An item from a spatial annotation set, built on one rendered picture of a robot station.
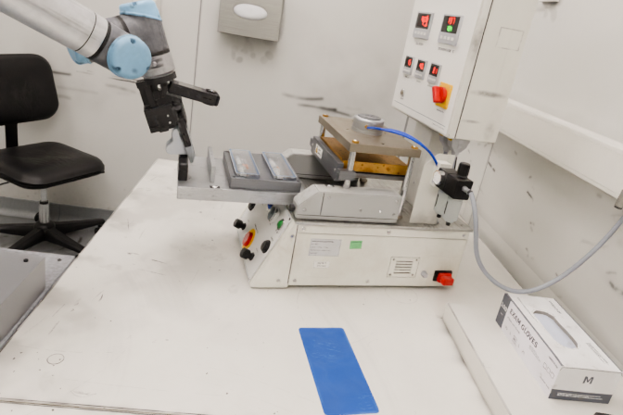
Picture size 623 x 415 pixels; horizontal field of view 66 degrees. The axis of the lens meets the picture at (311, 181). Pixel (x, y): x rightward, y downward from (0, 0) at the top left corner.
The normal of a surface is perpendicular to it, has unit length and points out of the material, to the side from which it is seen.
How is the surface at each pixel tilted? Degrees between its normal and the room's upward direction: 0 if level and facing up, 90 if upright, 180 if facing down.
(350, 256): 90
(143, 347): 0
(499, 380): 0
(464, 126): 90
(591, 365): 3
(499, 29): 90
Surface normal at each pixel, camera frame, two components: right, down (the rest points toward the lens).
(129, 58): 0.64, 0.39
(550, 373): -0.98, -0.13
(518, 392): 0.17, -0.93
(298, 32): 0.06, 0.34
